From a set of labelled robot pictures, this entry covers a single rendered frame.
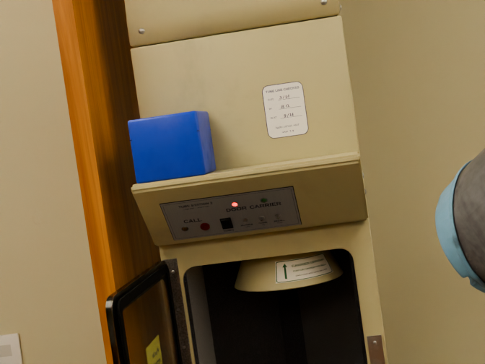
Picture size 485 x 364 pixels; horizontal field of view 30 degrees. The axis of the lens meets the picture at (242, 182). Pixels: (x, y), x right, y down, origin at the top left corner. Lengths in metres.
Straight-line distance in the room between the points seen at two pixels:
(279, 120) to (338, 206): 0.16
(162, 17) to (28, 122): 0.59
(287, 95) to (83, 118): 0.30
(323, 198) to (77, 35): 0.42
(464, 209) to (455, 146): 0.95
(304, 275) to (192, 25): 0.41
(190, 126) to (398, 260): 0.68
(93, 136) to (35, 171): 0.59
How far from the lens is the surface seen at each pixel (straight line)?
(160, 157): 1.27
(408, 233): 1.79
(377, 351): 1.39
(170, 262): 1.39
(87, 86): 1.32
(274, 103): 1.35
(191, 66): 1.37
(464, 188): 0.84
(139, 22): 1.39
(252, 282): 1.41
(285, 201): 1.28
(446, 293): 1.81
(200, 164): 1.26
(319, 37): 1.35
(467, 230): 0.84
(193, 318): 1.41
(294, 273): 1.39
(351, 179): 1.25
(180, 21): 1.38
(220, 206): 1.29
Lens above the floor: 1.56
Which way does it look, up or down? 3 degrees down
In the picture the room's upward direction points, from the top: 8 degrees counter-clockwise
